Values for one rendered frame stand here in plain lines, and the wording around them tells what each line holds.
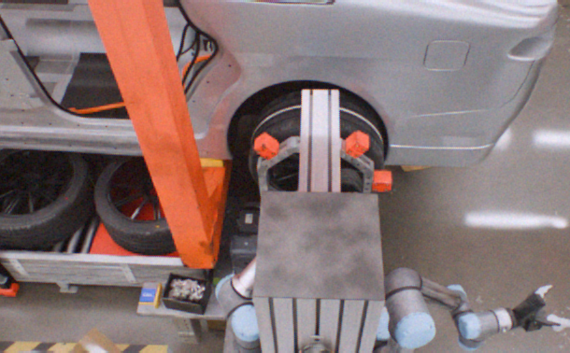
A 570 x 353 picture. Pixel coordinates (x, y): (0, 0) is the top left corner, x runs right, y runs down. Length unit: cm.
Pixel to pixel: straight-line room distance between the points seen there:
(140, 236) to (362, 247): 208
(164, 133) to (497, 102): 145
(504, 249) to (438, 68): 154
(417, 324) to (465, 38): 120
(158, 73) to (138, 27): 17
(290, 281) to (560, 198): 310
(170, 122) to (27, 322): 193
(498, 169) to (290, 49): 208
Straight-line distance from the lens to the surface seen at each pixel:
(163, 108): 197
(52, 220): 331
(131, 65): 186
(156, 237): 308
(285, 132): 254
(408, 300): 172
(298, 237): 114
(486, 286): 352
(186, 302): 276
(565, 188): 410
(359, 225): 116
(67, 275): 341
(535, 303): 200
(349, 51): 239
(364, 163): 258
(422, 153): 287
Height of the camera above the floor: 300
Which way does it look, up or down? 53 degrees down
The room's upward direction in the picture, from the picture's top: 3 degrees counter-clockwise
